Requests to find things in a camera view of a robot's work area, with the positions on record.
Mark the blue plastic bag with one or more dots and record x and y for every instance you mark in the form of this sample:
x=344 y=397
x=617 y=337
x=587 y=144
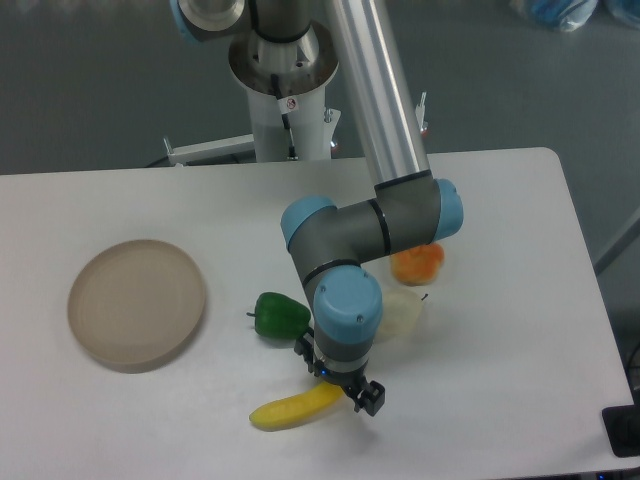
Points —
x=555 y=15

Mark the black box at edge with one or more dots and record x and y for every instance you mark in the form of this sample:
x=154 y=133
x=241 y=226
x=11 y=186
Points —
x=622 y=427

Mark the white pear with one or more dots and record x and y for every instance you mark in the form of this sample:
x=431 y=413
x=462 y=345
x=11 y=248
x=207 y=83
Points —
x=401 y=310

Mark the white upright bracket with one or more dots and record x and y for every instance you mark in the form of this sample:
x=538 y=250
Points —
x=420 y=114

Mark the beige round plate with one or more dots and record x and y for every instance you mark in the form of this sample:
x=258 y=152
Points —
x=137 y=305

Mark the yellow banana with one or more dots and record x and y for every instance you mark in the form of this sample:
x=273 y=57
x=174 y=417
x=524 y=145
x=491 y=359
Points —
x=290 y=411

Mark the green bell pepper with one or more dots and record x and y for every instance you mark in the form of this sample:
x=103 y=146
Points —
x=277 y=316

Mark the white pedestal foot bar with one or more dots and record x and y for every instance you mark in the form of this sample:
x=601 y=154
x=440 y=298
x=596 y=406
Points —
x=226 y=150

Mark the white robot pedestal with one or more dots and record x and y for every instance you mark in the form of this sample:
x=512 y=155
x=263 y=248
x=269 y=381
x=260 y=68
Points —
x=285 y=84

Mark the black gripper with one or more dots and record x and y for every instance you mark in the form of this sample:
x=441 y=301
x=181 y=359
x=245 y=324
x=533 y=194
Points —
x=367 y=396

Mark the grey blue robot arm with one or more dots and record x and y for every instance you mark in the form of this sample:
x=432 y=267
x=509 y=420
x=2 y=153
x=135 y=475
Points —
x=330 y=244

